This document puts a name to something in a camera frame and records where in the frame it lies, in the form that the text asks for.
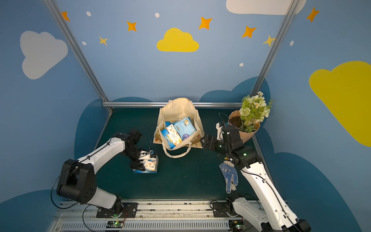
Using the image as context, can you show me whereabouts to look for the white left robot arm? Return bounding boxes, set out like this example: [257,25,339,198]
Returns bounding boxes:
[56,129,153,218]

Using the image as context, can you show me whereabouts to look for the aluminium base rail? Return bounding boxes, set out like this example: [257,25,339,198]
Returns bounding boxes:
[47,199,299,232]

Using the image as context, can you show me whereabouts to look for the tissue pack cream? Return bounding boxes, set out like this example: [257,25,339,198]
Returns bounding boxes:
[133,156,158,174]
[161,124,183,149]

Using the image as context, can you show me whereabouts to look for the tissue pack cream top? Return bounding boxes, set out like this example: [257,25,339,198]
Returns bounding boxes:
[161,124,183,149]

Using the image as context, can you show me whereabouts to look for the blue dotted work glove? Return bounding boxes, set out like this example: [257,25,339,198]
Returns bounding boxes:
[219,160,239,194]

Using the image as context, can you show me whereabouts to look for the light blue tissue pack purple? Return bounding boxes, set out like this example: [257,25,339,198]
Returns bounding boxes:
[173,117,197,140]

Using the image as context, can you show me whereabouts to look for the beige canvas tote bag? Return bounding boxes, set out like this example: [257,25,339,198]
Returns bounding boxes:
[153,98,205,159]

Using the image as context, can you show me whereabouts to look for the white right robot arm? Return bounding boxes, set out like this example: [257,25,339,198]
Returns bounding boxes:
[201,122,311,232]

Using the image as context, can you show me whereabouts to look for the potted green white flowers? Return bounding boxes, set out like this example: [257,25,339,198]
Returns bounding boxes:
[229,91,272,143]

